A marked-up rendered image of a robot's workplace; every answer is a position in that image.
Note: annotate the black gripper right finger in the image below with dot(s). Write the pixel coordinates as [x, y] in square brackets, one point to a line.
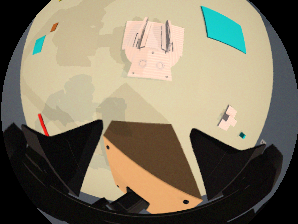
[219, 163]

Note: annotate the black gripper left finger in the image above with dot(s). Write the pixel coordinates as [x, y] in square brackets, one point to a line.
[68, 153]

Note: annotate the cyan flat square tile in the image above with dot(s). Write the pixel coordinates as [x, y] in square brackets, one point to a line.
[38, 45]

